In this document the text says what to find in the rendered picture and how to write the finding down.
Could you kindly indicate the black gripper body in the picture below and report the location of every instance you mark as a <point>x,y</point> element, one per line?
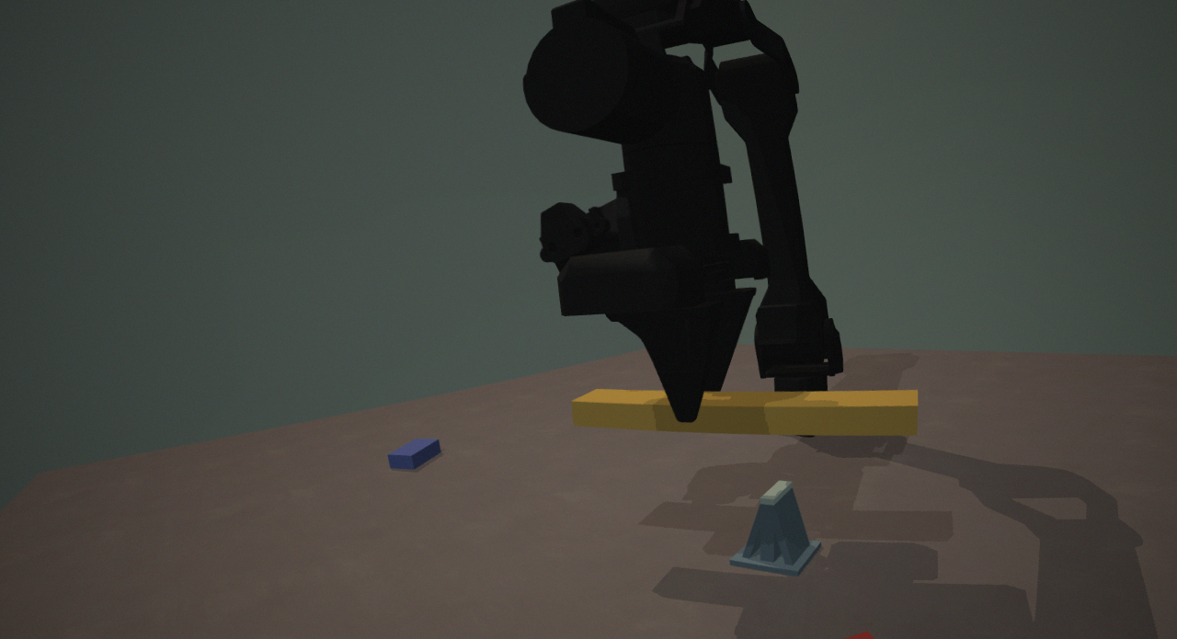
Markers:
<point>679,205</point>

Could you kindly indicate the yellow wooden beam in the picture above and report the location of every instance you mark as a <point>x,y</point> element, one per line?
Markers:
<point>817,413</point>

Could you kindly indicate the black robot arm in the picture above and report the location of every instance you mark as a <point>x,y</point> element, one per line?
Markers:
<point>602,72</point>

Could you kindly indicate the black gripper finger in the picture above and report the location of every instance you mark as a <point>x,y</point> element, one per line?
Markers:
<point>734,313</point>
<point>680,343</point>

